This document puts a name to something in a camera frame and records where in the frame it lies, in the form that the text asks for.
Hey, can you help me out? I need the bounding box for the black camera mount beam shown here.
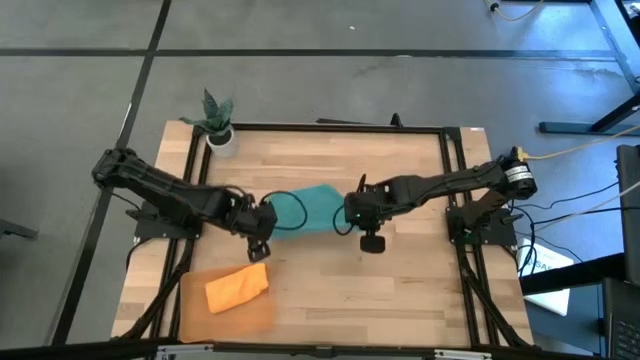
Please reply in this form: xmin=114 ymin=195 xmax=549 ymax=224
xmin=0 ymin=338 xmax=640 ymax=360

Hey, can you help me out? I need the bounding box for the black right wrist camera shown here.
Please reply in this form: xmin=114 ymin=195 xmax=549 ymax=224
xmin=359 ymin=233 xmax=387 ymax=255

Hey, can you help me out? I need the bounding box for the black floor cable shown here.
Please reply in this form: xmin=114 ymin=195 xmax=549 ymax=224
xmin=499 ymin=179 xmax=621 ymax=279

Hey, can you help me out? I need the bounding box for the white floor cable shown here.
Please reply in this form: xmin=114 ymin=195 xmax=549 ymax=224
xmin=530 ymin=179 xmax=640 ymax=232

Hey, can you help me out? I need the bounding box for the black monitor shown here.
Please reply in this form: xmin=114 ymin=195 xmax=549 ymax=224
xmin=615 ymin=144 xmax=640 ymax=286

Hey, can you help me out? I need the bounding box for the orange microfiber towel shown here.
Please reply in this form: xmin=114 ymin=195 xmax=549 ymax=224
xmin=204 ymin=262 xmax=271 ymax=316

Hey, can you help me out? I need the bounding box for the silver metal bracket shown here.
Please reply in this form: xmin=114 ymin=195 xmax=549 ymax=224
xmin=156 ymin=343 xmax=215 ymax=360
xmin=433 ymin=348 xmax=494 ymax=360

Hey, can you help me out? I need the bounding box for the black floor beam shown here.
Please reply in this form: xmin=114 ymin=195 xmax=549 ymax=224
xmin=519 ymin=252 xmax=627 ymax=296

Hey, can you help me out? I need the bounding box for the tan cable with plug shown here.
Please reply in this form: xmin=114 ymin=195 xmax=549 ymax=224
xmin=482 ymin=0 xmax=547 ymax=24

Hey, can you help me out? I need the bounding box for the teal microfiber towel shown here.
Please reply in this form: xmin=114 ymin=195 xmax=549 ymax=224
xmin=267 ymin=183 xmax=359 ymax=242

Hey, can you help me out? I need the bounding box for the white cardboard box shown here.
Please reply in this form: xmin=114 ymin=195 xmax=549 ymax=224
xmin=516 ymin=237 xmax=576 ymax=318

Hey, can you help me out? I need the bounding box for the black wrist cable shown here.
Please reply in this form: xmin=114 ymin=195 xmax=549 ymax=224
xmin=331 ymin=173 xmax=369 ymax=237
xmin=258 ymin=190 xmax=309 ymax=232

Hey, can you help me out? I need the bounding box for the black keyboard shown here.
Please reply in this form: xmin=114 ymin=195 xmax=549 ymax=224
xmin=602 ymin=277 xmax=640 ymax=360

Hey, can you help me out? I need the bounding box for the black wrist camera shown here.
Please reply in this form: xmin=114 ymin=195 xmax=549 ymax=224
xmin=359 ymin=233 xmax=387 ymax=255
xmin=246 ymin=239 xmax=272 ymax=265

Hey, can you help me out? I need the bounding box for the black floor stand foot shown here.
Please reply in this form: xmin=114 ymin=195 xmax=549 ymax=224
xmin=0 ymin=218 xmax=40 ymax=241

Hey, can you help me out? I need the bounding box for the snake plant in white pot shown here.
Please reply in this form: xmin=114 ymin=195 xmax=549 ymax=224
xmin=178 ymin=87 xmax=240 ymax=159

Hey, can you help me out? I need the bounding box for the orange plastic basket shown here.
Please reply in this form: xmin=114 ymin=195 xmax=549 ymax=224
xmin=178 ymin=263 xmax=278 ymax=344

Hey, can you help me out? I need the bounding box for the black aluminium table frame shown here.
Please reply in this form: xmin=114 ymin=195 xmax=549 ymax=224
xmin=112 ymin=122 xmax=535 ymax=351

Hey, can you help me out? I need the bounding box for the yellow extension cord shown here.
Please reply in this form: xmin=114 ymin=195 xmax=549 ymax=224
xmin=524 ymin=124 xmax=640 ymax=161

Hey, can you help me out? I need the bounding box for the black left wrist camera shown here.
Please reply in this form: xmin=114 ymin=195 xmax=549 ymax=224
xmin=246 ymin=239 xmax=272 ymax=265

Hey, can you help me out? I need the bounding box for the black desk leg frame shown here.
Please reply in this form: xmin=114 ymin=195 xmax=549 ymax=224
xmin=538 ymin=0 xmax=640 ymax=136

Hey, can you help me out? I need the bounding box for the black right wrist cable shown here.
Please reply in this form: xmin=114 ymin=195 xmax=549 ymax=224
xmin=331 ymin=173 xmax=369 ymax=237

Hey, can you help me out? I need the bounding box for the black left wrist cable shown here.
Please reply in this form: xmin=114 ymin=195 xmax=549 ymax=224
xmin=258 ymin=190 xmax=309 ymax=232

